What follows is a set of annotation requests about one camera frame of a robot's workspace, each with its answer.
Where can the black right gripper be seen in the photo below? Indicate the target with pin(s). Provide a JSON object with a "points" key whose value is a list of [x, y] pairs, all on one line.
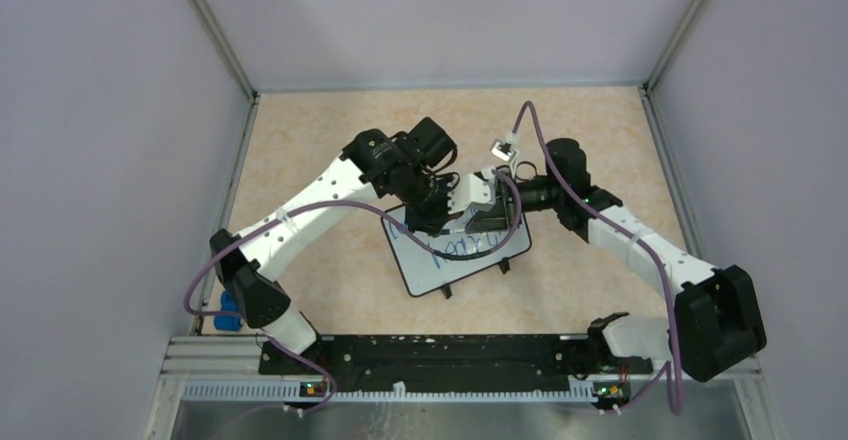
{"points": [[495, 220]]}

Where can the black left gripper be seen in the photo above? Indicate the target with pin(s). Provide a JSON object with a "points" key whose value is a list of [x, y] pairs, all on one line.
{"points": [[431, 223]]}

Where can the black framed whiteboard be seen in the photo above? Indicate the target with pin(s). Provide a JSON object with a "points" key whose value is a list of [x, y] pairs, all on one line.
{"points": [[428, 264]]}

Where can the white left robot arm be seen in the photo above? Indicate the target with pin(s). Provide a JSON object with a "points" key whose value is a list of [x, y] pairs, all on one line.
{"points": [[372, 165]]}

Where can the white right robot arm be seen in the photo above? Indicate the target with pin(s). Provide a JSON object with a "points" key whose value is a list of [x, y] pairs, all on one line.
{"points": [[713, 320]]}

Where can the blue toy car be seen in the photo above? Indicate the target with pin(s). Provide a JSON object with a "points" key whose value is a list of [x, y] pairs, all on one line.
{"points": [[231, 322]]}

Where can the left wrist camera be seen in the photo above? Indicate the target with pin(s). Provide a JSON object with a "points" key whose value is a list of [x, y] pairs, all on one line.
{"points": [[473, 191]]}

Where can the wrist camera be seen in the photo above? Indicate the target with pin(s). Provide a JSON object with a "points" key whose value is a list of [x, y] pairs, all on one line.
{"points": [[473, 191], [506, 149]]}

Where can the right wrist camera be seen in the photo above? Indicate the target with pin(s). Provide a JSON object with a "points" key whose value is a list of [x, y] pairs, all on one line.
{"points": [[506, 149]]}

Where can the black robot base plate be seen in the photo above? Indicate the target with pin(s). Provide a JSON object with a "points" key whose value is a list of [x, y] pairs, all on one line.
{"points": [[546, 355]]}

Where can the aluminium frame rails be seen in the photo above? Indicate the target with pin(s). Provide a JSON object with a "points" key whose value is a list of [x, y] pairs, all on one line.
{"points": [[758, 411]]}

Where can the white slotted cable duct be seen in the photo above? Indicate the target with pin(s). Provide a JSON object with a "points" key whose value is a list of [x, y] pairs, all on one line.
{"points": [[289, 391]]}

